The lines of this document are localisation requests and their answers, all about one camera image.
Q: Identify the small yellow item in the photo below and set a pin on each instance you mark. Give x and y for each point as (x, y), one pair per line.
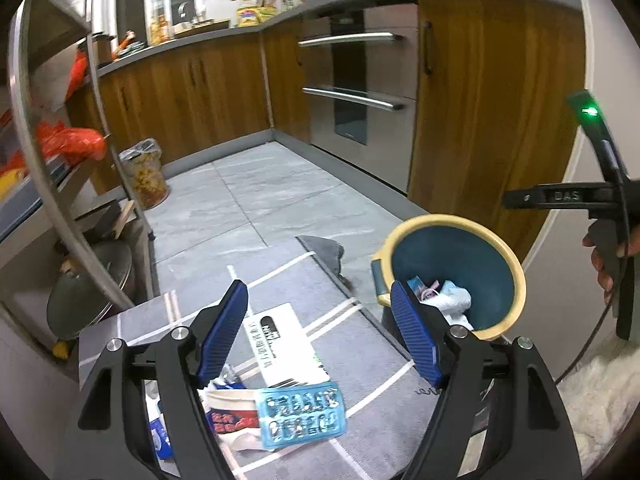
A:
(62, 350)

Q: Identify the black countertop appliance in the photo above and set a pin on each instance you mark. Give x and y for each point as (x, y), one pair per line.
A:
(104, 49)

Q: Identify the steel storage rack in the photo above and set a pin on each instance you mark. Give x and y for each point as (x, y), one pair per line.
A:
(30, 125)

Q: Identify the grey blue board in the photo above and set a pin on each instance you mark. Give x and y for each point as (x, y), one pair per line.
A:
(35, 210)

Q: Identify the grey mat with white lines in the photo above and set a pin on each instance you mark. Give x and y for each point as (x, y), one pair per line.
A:
(350, 355)

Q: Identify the yellow oil bottles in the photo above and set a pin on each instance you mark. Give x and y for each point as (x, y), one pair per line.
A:
(161, 30)

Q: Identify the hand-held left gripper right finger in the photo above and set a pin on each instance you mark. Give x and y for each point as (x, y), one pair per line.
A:
(415, 335)

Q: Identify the white fluffy rug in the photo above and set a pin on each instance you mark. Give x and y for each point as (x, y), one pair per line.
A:
(595, 400)

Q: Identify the steel built-in oven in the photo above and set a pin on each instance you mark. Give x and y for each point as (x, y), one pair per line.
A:
(350, 70)

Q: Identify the person's right hand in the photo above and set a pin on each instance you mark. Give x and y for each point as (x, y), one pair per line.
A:
(606, 280)

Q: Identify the yellow corn pack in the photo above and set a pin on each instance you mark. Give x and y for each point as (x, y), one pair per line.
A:
(11, 184)

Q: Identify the large orange plastic bag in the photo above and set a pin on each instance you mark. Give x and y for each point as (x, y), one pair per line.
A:
(70, 141)

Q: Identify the wide wooden base cabinet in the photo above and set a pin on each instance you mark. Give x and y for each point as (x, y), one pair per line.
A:
(500, 110)

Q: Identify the crumpled white tissue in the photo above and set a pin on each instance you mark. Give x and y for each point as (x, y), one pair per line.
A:
(457, 311)

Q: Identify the long wooden base cabinet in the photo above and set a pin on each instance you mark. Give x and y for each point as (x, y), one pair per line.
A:
(200, 95)

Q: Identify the sauce bottles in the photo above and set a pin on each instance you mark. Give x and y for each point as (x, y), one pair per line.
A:
(291, 5)

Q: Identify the narrow wooden base cabinet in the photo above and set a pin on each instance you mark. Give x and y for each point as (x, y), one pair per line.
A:
(285, 80)

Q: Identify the blue blister pack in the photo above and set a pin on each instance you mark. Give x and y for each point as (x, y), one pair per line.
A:
(300, 415)

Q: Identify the red white packet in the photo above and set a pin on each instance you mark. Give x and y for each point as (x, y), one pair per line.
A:
(232, 412)

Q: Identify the white paper box black print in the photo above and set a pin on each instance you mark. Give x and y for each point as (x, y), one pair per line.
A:
(290, 355)

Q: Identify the wastebasket with printed yellow bag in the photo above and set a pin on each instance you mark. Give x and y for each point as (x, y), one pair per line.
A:
(146, 180)

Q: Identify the dark sink tray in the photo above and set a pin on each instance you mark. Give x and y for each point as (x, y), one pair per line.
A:
(202, 27)

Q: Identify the blue bin with yellow rim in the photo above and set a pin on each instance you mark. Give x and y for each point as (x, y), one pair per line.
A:
(450, 250)

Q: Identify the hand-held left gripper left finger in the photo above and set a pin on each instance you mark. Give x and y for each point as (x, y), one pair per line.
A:
(222, 330)

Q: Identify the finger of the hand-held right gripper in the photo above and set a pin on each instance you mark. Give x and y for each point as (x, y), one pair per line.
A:
(540, 195)

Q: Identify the orange green packets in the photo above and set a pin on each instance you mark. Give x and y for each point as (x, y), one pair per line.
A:
(129, 45)

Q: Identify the small orange plastic bag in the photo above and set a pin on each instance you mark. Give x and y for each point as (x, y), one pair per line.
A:
(77, 72)

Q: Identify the yellow food package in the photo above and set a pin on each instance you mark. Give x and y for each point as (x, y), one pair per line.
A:
(255, 16)

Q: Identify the blue white small packet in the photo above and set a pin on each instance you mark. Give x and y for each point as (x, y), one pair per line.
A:
(162, 440)

